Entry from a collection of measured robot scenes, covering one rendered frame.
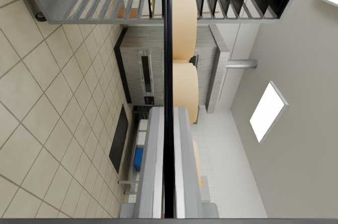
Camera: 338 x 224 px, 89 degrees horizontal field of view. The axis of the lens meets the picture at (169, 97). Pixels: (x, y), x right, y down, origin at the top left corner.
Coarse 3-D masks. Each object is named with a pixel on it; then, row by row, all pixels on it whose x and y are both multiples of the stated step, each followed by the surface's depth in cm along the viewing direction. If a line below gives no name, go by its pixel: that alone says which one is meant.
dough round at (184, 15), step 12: (180, 0) 12; (192, 0) 12; (180, 12) 12; (192, 12) 12; (180, 24) 12; (192, 24) 12; (180, 36) 12; (192, 36) 12; (180, 48) 13; (192, 48) 13
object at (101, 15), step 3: (108, 0) 141; (111, 0) 141; (105, 3) 135; (108, 3) 138; (105, 6) 135; (108, 6) 136; (102, 9) 129; (105, 9) 133; (102, 12) 129; (105, 12) 130; (99, 15) 123; (102, 15) 128; (105, 15) 128; (99, 18) 123; (102, 18) 125
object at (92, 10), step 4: (96, 0) 140; (100, 0) 142; (92, 4) 132; (96, 4) 138; (92, 8) 132; (96, 8) 134; (88, 12) 126; (92, 12) 130; (88, 16) 126; (92, 16) 127; (88, 20) 124
